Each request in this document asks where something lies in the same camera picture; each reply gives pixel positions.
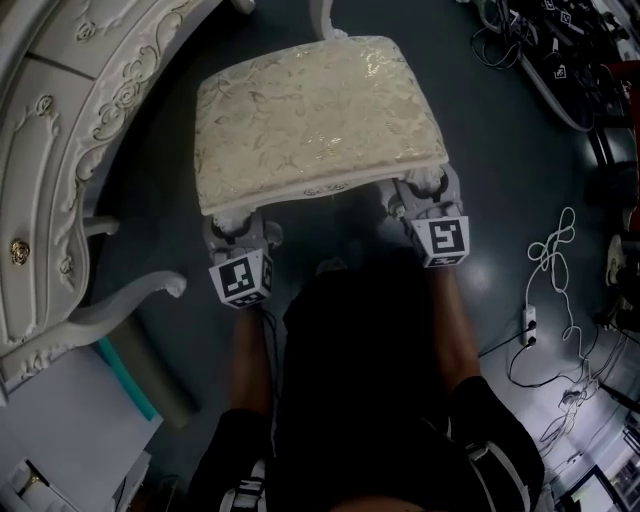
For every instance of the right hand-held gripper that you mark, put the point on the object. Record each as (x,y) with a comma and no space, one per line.
(442,237)

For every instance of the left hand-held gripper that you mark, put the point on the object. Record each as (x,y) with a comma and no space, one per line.
(237,277)

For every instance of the cream upholstered stool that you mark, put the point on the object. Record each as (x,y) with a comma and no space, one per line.
(315,120)

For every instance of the white ornate dressing table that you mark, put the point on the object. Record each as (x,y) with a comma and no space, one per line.
(50,150)

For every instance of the person's right forearm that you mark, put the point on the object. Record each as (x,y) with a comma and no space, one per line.
(457,330)

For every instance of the person's left forearm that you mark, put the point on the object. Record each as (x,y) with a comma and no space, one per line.
(252,360)

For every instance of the person's white shoe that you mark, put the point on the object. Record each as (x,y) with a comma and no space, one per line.
(331,266)

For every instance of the olive rolled mat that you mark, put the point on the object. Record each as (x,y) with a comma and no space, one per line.
(160,375)

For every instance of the white power strip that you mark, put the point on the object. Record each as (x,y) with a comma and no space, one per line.
(530,325)

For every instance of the person's black clothing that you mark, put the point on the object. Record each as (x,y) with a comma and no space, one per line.
(360,390)

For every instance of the pile of headsets and grippers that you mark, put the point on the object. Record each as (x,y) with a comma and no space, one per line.
(565,50)

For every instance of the white cabinet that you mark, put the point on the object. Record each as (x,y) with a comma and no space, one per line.
(75,430)

